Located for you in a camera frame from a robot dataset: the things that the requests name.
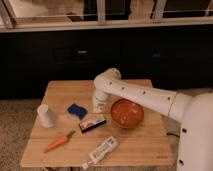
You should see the blue sponge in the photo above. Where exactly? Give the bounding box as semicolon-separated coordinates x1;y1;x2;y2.
67;103;87;120

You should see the dark cabinet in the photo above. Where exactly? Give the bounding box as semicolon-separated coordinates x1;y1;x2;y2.
0;26;213;99

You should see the orange bowl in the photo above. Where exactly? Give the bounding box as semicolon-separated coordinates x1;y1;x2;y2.
111;99;144;128

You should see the white paper cup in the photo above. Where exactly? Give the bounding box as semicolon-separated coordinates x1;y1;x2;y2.
37;104;55;128

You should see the white tube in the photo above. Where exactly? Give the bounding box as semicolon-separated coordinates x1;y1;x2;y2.
82;136;118;170

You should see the orange toy carrot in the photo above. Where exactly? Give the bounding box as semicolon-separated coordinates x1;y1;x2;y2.
44;131;74;153

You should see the black whiteboard eraser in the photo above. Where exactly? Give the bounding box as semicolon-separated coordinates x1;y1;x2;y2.
79;115;107;133

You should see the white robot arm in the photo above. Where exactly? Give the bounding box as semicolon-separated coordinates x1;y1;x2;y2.
93;68;213;171

